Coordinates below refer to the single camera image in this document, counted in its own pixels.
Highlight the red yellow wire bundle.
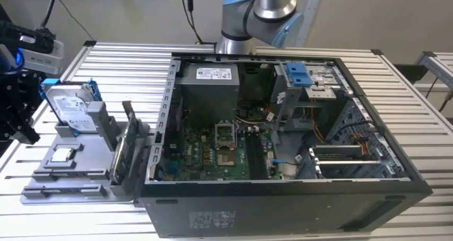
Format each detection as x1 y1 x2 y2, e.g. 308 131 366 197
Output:
350 134 372 157

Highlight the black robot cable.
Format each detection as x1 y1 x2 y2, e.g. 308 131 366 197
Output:
38 0 218 45

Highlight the metal socket cover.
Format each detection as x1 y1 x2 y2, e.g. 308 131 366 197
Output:
215 120 238 149

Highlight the hard disk in blue carrier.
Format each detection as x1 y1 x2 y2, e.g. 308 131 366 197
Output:
39 77 105 137

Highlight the grey power supply unit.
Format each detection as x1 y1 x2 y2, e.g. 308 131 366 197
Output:
175 62 242 125

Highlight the black RAM slot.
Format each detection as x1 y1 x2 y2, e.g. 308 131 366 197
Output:
255 129 268 180
246 129 258 180

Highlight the grey parts rack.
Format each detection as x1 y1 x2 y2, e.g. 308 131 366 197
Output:
21 100 156 205

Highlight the round black fan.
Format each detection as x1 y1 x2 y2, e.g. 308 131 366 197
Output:
236 105 267 124

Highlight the grey metal disk bay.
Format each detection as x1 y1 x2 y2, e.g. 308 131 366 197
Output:
296 144 391 180

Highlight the CPU socket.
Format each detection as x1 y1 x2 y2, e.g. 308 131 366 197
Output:
216 148 238 167

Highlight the black open PC case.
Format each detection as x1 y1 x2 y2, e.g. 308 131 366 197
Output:
134 50 434 239

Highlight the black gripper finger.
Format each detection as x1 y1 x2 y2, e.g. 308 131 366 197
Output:
10 102 42 146

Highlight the blue drive latch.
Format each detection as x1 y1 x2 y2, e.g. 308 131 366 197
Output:
286 62 312 87

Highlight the green motherboard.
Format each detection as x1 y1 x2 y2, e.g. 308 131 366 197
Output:
162 126 284 182

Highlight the silver CPU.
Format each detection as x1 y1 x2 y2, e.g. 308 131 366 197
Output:
51 148 75 162

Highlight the green graphics card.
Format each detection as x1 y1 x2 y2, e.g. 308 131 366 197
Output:
109 110 143 186

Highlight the metal slat side table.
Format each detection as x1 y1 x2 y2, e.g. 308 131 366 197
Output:
414 50 453 93

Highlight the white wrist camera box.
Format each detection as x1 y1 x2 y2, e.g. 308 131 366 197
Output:
27 39 66 74

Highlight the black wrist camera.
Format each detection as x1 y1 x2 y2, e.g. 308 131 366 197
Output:
0 22 58 53

